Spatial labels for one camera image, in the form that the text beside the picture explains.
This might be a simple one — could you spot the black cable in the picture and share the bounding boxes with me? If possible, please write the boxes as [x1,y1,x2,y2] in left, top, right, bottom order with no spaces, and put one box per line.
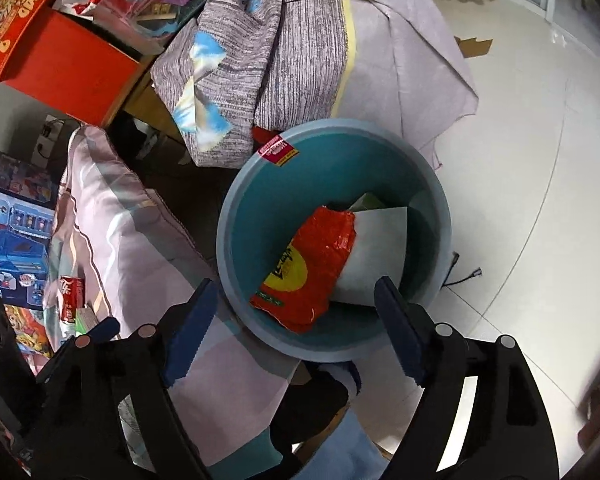
[442,252,483,289]

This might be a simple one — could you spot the grey printed quilt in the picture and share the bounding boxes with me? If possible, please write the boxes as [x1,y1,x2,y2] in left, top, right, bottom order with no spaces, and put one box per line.
[151,0,366,167]

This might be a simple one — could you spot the green white carton box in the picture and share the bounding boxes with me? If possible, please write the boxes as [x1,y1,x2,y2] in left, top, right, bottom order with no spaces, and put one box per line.
[74,307,101,336]

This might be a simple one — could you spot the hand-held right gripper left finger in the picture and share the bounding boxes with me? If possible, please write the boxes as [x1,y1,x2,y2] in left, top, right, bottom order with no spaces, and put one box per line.
[25,278,220,480]

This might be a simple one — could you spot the yellow red toy box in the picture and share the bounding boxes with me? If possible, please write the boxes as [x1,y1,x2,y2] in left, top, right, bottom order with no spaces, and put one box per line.
[2,304,57,358]

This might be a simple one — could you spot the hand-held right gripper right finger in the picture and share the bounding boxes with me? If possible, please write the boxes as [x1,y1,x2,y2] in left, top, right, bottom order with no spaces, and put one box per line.
[374,276,561,480]

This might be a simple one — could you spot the plain red box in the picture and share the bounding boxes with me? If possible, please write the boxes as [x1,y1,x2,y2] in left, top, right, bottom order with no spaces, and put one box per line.
[2,10,153,128]

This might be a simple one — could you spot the red drink can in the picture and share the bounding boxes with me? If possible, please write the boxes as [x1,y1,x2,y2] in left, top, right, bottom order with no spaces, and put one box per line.
[60,275,87,325]

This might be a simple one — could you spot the white power strip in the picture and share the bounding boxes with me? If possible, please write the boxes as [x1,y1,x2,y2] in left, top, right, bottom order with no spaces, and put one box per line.
[34,115,65,162]

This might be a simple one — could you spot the white paper sheet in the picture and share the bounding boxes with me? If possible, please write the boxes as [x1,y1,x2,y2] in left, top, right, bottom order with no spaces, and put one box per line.
[332,206,410,307]

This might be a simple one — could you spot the person's leg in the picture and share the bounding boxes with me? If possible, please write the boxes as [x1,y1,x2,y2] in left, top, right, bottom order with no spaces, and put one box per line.
[270,360,393,480]

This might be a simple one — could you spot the brown cardboard piece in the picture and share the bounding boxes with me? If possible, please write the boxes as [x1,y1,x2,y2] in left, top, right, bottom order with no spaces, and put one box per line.
[454,35,494,59]

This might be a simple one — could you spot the red snack wrapper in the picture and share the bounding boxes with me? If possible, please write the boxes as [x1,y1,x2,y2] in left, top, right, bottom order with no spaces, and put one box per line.
[249,205,357,333]

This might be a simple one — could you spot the red gold printed gift box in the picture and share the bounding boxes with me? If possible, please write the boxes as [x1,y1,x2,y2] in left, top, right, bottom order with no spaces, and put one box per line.
[0,0,57,82]

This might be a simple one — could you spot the pink striped cloth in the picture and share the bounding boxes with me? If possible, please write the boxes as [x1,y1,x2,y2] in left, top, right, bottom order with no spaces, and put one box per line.
[50,125,361,471]

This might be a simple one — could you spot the teal plastic bucket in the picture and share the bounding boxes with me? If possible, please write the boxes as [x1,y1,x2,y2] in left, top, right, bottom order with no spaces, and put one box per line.
[216,119,453,363]

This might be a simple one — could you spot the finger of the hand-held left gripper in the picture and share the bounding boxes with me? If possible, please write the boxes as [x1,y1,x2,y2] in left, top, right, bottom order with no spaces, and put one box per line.
[77,316,122,346]

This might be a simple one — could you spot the stack of blue toy boxes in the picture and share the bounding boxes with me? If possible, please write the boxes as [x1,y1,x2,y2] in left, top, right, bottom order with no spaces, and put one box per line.
[0,142,61,311]

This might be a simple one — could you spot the lilac bed sheet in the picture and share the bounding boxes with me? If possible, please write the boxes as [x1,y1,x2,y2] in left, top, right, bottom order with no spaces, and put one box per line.
[330,0,481,171]

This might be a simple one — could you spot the pale green paper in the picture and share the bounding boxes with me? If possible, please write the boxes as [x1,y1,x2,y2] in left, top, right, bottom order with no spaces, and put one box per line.
[349,192,388,211]

